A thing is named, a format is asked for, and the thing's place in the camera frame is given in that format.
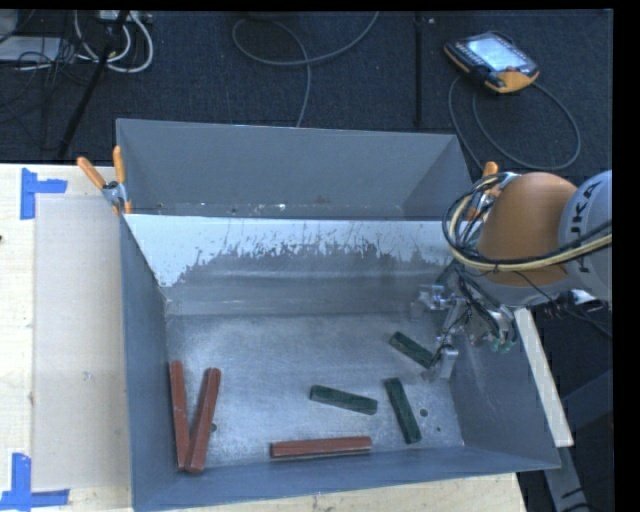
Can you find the red-brown flat block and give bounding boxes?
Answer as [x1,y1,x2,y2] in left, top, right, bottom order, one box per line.
[168,359,192,472]
[184,367,223,475]
[269,435,374,461]

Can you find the grey metal bin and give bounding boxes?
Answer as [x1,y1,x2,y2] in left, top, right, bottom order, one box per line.
[114,118,562,512]

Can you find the pale wood flat board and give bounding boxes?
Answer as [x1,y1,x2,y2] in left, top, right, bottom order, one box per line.
[31,193,133,492]

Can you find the dark green flat block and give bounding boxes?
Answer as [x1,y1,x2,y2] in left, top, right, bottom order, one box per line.
[308,383,379,416]
[388,330,436,370]
[383,377,423,446]

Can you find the black cylinder on white bracket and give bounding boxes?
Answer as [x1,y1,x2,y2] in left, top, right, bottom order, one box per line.
[545,289,607,321]

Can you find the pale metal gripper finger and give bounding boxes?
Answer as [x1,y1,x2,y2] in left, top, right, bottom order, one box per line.
[411,283,457,312]
[428,345,460,383]

